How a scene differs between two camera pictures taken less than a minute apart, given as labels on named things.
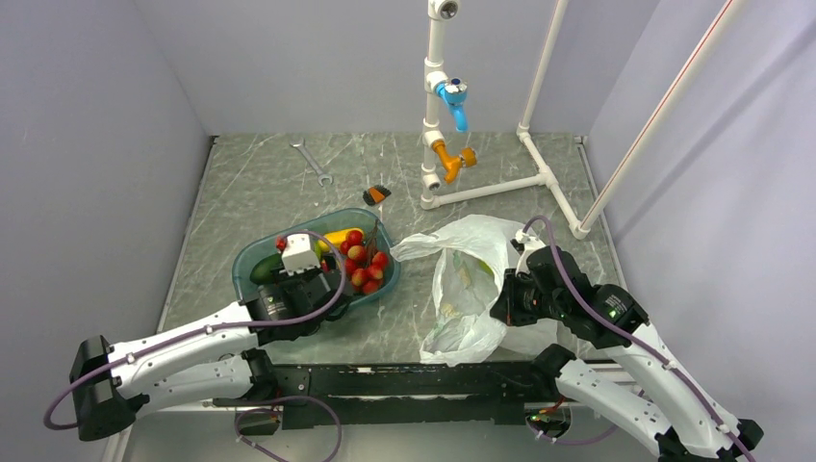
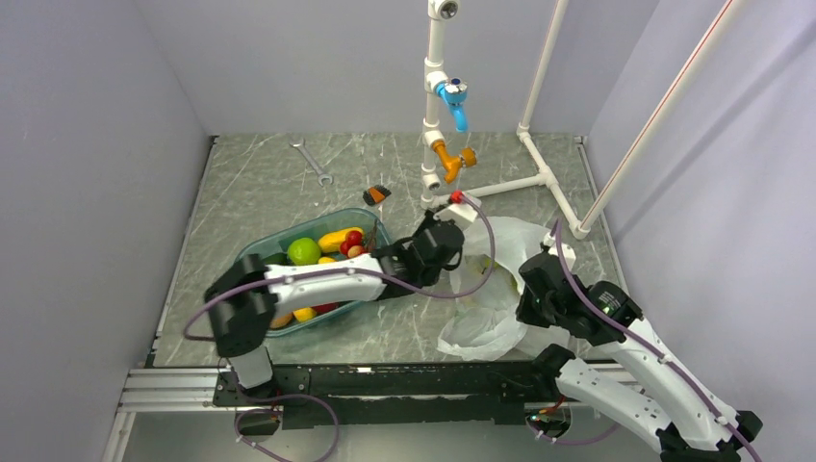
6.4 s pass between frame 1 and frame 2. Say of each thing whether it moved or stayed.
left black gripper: moved
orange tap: stayed
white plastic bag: moved
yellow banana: stayed
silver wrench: stayed
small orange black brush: stayed
